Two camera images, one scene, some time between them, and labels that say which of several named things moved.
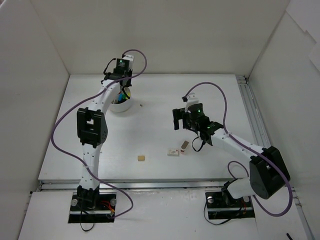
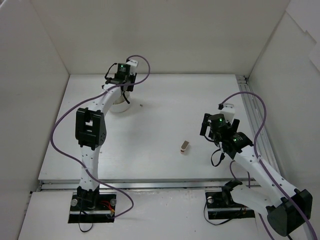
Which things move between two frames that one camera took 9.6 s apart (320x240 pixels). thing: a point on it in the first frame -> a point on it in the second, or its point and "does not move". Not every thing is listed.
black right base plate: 223,205 does not move
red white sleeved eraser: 184,146 does not move
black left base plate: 92,207 does not move
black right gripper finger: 180,114 -> 205,125
